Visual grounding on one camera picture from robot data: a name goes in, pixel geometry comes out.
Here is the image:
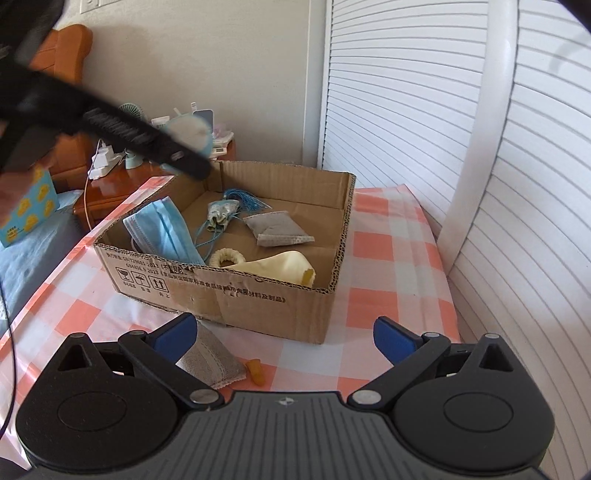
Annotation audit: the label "yellow and blue snack box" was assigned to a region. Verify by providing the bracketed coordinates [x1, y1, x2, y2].
[0, 166, 59, 249]

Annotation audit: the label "blue face mask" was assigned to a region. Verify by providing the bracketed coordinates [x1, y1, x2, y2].
[122, 196, 206, 267]

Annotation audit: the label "white power strip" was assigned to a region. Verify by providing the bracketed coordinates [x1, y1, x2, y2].
[88, 154, 126, 181]

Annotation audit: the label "pink checked tablecloth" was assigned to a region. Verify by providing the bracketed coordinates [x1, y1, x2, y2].
[0, 175, 463, 464]

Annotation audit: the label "white curved pole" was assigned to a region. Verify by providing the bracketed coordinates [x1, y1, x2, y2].
[436, 0, 526, 280]

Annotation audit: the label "yellow cleaning cloth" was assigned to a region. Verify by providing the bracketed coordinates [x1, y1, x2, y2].
[233, 250, 319, 289]

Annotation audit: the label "white wall socket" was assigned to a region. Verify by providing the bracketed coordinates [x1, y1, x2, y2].
[79, 0, 119, 17]

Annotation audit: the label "white charger plug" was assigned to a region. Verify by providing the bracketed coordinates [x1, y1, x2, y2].
[92, 142, 116, 168]

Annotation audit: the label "white louvered wardrobe doors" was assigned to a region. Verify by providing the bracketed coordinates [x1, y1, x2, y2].
[318, 0, 591, 480]

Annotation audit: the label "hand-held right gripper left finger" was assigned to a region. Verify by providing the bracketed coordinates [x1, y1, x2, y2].
[55, 312, 226, 409]

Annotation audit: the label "grey sachet bag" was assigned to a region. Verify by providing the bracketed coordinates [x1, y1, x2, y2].
[242, 210, 316, 248]
[177, 322, 247, 389]

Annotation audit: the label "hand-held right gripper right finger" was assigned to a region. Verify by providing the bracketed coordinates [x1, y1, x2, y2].
[347, 316, 516, 409]

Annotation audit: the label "wooden headboard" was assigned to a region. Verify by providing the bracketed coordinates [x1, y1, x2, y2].
[28, 23, 94, 182]

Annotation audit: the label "white cable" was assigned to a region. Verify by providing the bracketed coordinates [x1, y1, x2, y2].
[82, 175, 94, 232]

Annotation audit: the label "floral sachet pouch blue cord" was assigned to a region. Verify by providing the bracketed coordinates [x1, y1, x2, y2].
[193, 188, 274, 260]

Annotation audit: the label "round pale soft pad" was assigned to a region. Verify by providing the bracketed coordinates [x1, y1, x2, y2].
[165, 114, 214, 156]

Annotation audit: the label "wooden nightstand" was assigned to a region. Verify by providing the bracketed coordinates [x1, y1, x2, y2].
[48, 134, 239, 232]

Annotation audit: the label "black cable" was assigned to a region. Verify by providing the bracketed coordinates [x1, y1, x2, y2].
[0, 276, 20, 440]

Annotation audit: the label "green desk fan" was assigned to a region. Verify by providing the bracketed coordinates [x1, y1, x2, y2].
[117, 103, 149, 169]

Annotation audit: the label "blue bed sheet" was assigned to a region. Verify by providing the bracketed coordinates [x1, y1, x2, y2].
[0, 191, 85, 326]

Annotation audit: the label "brown cardboard box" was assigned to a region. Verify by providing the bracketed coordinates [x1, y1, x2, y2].
[93, 160, 358, 346]

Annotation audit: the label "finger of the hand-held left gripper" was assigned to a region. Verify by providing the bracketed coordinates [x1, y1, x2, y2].
[78, 102, 214, 182]

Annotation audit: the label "cream scrunchie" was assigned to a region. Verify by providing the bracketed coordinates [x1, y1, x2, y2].
[208, 247, 246, 269]

